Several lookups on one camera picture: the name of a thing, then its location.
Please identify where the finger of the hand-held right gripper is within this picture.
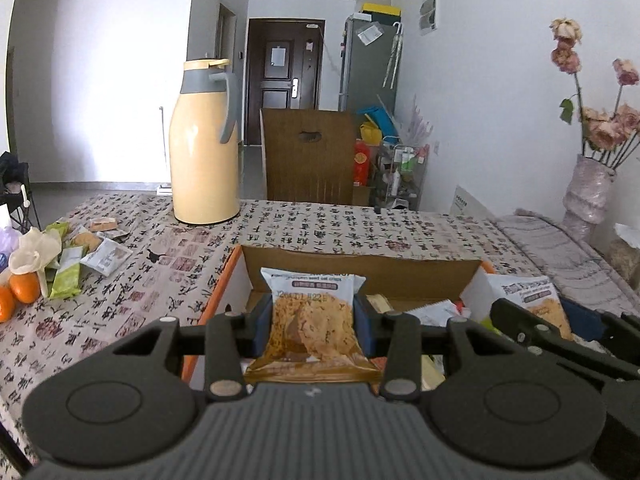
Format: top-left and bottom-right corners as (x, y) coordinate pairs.
(562, 300), (640, 356)
(490, 298), (640, 382)

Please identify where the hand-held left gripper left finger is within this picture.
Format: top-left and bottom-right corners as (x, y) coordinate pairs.
(112, 294), (275, 402)

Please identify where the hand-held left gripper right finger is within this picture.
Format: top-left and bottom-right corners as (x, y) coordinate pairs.
(352, 294), (520, 402)

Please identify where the white oat crisp packet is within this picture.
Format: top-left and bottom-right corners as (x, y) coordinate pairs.
(487, 275), (573, 341)
(243, 266), (383, 386)

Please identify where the orange cardboard box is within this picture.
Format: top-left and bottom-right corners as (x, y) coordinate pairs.
(181, 244), (501, 392)

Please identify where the white flat packet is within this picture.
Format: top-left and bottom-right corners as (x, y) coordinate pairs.
(405, 300), (471, 327)

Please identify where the pink textured vase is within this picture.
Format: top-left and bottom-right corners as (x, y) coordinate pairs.
(562, 154), (617, 243)

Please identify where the white paper sheet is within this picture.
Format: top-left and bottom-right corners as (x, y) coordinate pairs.
(452, 185), (493, 218)

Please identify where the metal rolling cart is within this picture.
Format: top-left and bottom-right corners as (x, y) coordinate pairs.
(375, 145), (431, 211)

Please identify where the red gift box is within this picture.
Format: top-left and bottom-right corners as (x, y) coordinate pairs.
(354, 140), (373, 188)

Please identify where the grey white foil packet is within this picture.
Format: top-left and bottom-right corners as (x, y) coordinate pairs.
(80, 237), (132, 276)

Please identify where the yellow thermos jug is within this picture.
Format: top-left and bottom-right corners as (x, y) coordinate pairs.
(169, 58), (242, 225)

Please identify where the dried pink rose bouquet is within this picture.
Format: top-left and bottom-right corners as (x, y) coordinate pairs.
(550, 17), (640, 168)

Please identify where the blue plastic dustpan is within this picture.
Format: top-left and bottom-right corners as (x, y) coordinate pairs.
(356, 106), (398, 138)

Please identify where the pale dried grass bunch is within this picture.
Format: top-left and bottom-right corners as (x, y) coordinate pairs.
(402, 95), (436, 148)

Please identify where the dark brown door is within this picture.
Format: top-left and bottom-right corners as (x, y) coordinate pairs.
(248, 18), (326, 111)

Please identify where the grey refrigerator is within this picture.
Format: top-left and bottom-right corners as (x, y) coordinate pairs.
(340, 14), (401, 113)

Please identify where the white purple plastic bag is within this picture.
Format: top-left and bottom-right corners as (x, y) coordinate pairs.
(0, 227), (26, 273)

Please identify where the folded umbrella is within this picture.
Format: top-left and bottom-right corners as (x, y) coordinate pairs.
(382, 22), (403, 88)

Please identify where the black folding chair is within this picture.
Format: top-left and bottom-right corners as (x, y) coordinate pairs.
(0, 152), (43, 233)

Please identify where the yellow flat box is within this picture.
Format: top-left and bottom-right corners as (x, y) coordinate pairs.
(361, 2), (402, 17)

